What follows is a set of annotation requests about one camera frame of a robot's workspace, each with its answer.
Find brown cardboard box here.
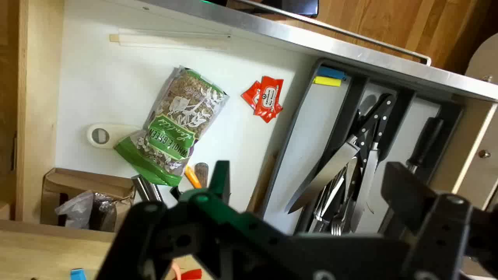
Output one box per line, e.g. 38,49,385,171
41,168,136,232

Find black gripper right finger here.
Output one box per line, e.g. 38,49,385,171
382,162,498,280

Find red ketchup sachets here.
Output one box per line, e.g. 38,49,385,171
242,77,284,123

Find dark grey cutlery tray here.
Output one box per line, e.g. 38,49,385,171
262,59,463,235

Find blue yellow sponge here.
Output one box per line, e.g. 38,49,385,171
314,67,346,87

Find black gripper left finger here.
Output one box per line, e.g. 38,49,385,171
97,161,292,280

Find green granola snack bag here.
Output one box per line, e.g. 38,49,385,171
114,67,230,187

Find white tape roll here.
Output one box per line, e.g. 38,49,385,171
86,125,131,150

